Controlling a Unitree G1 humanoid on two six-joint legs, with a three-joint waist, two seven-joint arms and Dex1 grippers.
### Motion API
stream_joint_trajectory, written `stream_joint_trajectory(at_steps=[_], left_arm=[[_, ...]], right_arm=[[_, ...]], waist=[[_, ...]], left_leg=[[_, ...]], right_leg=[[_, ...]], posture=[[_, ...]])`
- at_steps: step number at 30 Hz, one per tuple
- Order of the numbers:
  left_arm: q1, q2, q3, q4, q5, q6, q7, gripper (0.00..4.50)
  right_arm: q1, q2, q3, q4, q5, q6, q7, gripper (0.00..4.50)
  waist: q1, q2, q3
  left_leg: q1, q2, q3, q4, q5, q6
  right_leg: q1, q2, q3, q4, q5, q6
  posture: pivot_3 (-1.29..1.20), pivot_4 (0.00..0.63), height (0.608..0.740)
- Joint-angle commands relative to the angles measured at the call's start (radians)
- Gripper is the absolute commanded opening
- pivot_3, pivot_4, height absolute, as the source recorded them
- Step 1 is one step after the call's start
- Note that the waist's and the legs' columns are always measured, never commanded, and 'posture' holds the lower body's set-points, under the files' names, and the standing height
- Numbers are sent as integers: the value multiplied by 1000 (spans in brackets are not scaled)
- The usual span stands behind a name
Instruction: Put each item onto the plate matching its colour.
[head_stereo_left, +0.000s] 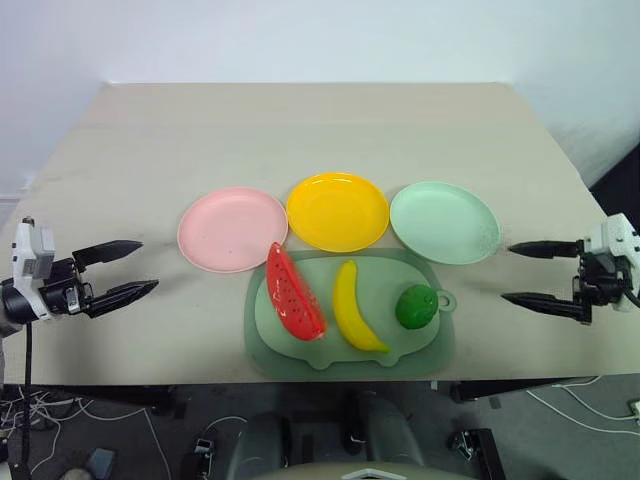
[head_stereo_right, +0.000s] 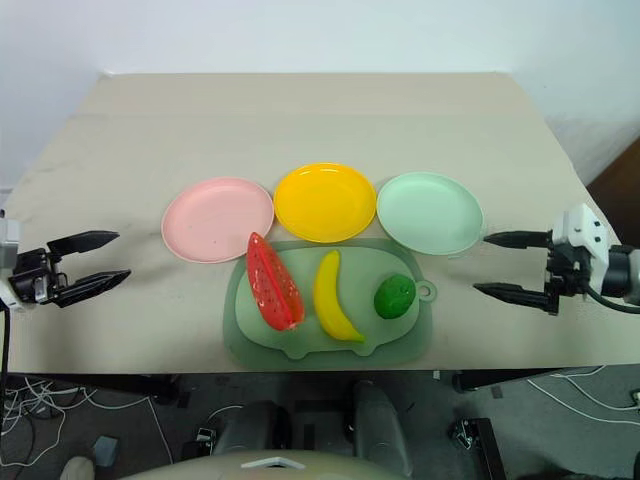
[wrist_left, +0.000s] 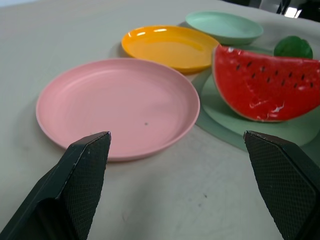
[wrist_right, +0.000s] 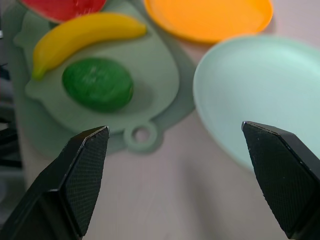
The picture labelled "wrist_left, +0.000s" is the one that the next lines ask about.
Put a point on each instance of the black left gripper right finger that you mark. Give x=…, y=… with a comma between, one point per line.
x=285, y=182

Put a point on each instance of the orange plastic plate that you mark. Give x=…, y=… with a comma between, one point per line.
x=170, y=47

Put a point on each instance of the small mint green plate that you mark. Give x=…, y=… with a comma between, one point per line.
x=225, y=25

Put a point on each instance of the red watermelon slice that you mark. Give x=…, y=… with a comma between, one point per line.
x=265, y=85

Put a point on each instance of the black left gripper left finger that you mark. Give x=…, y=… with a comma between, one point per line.
x=65, y=190

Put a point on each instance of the green toy vegetable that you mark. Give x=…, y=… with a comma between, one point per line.
x=292, y=47

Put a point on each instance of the large green plate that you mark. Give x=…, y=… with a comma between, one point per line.
x=222, y=117

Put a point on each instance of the pink plastic plate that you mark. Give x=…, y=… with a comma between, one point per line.
x=117, y=105

